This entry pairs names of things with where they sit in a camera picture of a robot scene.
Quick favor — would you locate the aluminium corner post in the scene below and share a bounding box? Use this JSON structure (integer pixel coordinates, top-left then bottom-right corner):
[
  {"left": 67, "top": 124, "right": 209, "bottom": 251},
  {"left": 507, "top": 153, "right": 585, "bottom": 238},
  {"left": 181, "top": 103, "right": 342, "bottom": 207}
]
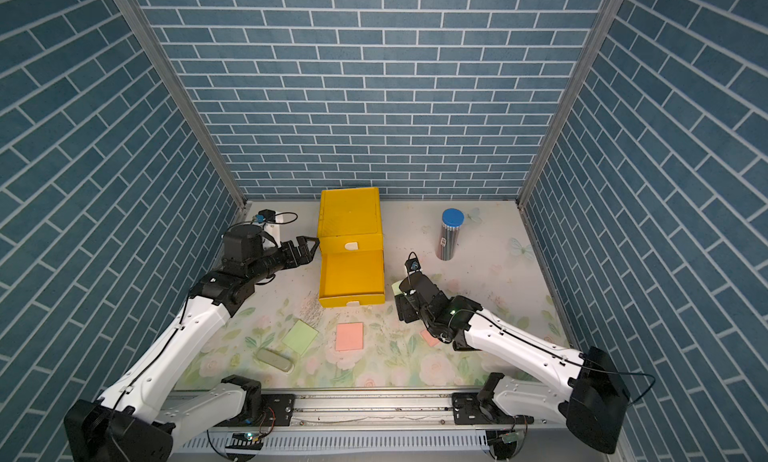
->
[
  {"left": 517, "top": 0, "right": 624, "bottom": 212},
  {"left": 113, "top": 0, "right": 247, "bottom": 211}
]

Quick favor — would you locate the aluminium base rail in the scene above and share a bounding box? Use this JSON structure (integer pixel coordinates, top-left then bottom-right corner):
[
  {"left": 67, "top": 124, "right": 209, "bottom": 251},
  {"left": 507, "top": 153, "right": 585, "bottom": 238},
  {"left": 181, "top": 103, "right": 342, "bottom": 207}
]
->
[{"left": 175, "top": 382, "right": 589, "bottom": 460}]

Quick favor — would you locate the aluminium corner post right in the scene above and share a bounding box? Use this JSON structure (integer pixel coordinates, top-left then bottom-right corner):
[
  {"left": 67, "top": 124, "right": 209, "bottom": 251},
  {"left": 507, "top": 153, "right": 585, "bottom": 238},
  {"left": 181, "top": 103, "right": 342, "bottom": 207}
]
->
[{"left": 517, "top": 0, "right": 624, "bottom": 212}]

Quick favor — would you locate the aluminium corner post left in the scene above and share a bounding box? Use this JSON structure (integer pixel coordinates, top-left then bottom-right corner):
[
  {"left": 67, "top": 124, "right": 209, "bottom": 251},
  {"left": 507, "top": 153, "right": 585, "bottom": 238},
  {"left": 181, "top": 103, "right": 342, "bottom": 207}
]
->
[{"left": 113, "top": 0, "right": 247, "bottom": 211}]

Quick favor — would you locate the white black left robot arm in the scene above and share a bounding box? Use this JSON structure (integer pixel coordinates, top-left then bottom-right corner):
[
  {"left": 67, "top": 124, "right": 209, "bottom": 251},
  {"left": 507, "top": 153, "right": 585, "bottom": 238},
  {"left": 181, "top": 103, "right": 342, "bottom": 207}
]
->
[{"left": 64, "top": 223, "right": 320, "bottom": 461}]

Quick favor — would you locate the grey green stapler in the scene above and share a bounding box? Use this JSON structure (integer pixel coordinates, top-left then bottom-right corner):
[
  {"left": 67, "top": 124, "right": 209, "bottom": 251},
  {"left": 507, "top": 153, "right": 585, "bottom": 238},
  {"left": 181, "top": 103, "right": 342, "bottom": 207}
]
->
[{"left": 256, "top": 349, "right": 293, "bottom": 372}]

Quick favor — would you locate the green sticky note pad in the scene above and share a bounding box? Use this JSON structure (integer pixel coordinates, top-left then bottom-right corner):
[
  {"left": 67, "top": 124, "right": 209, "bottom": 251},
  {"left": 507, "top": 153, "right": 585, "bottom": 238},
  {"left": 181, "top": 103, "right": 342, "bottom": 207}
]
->
[
  {"left": 391, "top": 280, "right": 403, "bottom": 296},
  {"left": 282, "top": 320, "right": 318, "bottom": 355}
]

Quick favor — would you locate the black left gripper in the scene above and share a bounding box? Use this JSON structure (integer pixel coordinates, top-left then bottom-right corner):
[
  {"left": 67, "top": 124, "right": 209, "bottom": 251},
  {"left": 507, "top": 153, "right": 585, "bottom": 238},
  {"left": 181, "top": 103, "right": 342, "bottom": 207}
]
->
[{"left": 246, "top": 235, "right": 320, "bottom": 284}]

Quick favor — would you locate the pink sticky note pad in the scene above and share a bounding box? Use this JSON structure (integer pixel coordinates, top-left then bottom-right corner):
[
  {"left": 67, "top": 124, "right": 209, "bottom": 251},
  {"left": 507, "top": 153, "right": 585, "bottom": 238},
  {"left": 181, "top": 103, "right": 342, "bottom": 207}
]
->
[
  {"left": 335, "top": 322, "right": 364, "bottom": 352},
  {"left": 420, "top": 329, "right": 440, "bottom": 347}
]

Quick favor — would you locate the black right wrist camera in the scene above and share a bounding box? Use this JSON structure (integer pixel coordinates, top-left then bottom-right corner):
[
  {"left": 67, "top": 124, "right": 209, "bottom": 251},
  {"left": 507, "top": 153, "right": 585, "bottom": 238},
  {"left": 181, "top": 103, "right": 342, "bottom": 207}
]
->
[{"left": 404, "top": 251, "right": 421, "bottom": 276}]

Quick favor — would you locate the pink sticky note pad centre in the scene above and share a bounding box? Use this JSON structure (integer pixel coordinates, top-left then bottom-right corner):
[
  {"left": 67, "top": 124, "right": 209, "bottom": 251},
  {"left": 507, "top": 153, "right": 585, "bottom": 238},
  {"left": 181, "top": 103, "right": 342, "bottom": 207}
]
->
[{"left": 335, "top": 322, "right": 364, "bottom": 352}]

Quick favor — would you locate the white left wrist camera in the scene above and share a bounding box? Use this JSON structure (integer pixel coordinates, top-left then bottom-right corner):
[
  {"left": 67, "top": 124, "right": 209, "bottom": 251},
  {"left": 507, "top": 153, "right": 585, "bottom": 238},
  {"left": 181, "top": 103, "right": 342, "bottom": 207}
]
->
[{"left": 252, "top": 209, "right": 284, "bottom": 247}]

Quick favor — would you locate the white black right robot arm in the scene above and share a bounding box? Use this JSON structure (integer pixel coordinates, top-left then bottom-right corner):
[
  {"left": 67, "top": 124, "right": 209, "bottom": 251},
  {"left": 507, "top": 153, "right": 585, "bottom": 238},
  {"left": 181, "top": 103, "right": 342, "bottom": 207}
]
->
[{"left": 394, "top": 272, "right": 637, "bottom": 454}]

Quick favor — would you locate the pink sticky note pad right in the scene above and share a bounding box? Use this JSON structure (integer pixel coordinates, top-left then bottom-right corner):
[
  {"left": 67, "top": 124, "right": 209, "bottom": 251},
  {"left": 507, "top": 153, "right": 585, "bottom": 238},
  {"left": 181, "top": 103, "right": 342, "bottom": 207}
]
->
[{"left": 420, "top": 329, "right": 440, "bottom": 347}]

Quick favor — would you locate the clear pencil tube blue lid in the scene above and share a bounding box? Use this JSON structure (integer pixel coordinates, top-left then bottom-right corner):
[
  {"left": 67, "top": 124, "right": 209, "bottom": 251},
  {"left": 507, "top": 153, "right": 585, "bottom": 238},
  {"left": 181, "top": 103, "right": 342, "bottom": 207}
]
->
[{"left": 437, "top": 208, "right": 465, "bottom": 261}]

